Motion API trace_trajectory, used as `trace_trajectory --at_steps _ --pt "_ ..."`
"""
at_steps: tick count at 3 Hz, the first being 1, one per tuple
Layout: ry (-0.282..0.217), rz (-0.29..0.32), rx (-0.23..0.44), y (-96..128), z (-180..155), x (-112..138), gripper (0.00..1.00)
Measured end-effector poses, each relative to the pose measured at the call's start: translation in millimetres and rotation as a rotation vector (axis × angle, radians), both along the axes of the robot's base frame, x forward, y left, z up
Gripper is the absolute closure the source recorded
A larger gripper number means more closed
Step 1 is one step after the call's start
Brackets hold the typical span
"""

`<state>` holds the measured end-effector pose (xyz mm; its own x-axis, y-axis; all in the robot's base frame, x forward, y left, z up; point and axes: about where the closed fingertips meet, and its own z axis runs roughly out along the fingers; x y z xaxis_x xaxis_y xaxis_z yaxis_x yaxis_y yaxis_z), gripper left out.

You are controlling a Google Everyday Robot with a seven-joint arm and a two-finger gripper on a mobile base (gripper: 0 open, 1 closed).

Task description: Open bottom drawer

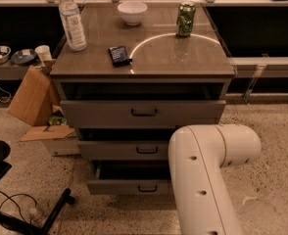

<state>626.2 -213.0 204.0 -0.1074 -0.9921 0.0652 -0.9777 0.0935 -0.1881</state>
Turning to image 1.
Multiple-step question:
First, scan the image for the grey drawer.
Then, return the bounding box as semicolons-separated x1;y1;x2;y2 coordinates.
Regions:
86;161;170;195
61;100;225;128
77;141;168;161

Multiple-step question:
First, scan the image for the grey middle drawer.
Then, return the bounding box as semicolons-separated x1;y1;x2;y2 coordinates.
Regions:
77;141;168;161

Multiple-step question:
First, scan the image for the brown cardboard box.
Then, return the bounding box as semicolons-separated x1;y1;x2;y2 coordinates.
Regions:
8;66;60;126

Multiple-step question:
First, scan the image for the green snack bag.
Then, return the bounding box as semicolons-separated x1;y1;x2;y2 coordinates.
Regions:
48;116;68;126

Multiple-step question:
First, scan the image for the white cardboard box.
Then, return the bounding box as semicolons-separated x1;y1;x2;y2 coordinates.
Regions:
20;125;79;156

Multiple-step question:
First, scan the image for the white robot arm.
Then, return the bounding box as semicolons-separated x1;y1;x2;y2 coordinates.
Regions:
168;124;262;235

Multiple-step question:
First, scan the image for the black cable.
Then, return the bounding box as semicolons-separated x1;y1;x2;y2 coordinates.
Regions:
0;187;40;227

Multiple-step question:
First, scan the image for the dark blue plate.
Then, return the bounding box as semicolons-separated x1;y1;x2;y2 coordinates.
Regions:
11;49;37;66

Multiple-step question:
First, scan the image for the clear plastic water bottle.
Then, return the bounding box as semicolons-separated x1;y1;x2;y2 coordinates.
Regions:
59;0;87;51

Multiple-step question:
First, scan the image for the black chair base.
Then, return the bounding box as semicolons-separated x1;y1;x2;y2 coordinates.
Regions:
0;140;74;235

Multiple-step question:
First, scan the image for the dark blue snack packet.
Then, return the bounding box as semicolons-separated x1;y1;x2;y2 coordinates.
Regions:
108;46;132;67

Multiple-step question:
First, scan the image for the white paper cup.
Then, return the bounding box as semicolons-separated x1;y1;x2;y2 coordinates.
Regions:
35;45;52;62

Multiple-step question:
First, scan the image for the grey drawer cabinet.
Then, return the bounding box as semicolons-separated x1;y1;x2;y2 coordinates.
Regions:
49;2;236;181

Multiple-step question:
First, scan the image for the green soda can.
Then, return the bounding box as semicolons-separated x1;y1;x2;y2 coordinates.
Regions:
176;1;196;37

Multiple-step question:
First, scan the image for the grey top drawer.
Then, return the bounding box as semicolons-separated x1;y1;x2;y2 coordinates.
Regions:
61;100;225;128

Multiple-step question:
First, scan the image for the grey bottom drawer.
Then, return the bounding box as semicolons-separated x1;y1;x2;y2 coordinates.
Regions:
86;161;170;195

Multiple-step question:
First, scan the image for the white bowl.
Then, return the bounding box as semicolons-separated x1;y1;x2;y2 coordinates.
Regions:
118;1;148;25

